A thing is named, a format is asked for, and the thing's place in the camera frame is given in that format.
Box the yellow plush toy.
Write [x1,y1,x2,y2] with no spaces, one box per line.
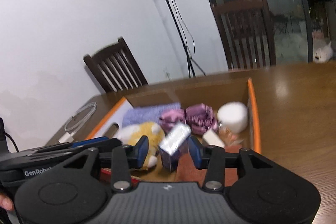
[113,122,165,170]

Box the small snack packet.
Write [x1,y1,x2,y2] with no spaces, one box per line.
[218,124,243,146]

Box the blue tissue pack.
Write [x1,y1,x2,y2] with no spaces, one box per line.
[158,123,191,172]

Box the lavender towel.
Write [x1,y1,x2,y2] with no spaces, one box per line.
[122,102,181,127]

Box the purple satin scrunchie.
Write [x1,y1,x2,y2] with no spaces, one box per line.
[159,103,219,135]

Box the person's left hand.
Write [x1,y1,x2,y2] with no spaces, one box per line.
[0,193,14,211]

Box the red orange cardboard box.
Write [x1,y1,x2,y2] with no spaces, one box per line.
[86,79,261,184]

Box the dark wooden chair left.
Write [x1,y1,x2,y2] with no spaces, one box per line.
[83,37,148,93]

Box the dark wooden chair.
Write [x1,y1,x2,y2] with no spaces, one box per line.
[83,37,148,93]
[212,0,276,70]

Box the dark wooden chair centre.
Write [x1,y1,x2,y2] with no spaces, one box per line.
[212,0,276,70]

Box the white plush on floor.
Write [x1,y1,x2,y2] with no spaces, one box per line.
[313,39,334,64]

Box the white charger with cable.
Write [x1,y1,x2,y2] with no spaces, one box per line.
[58,102,97,143]

